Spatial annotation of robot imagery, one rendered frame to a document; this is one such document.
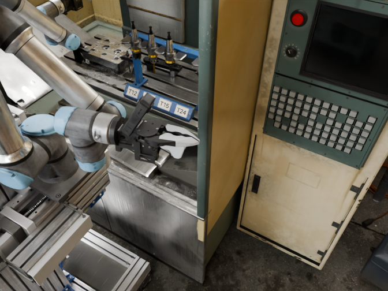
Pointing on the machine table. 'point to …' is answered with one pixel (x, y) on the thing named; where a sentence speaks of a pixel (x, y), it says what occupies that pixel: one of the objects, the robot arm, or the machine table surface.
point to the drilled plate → (108, 53)
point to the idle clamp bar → (163, 66)
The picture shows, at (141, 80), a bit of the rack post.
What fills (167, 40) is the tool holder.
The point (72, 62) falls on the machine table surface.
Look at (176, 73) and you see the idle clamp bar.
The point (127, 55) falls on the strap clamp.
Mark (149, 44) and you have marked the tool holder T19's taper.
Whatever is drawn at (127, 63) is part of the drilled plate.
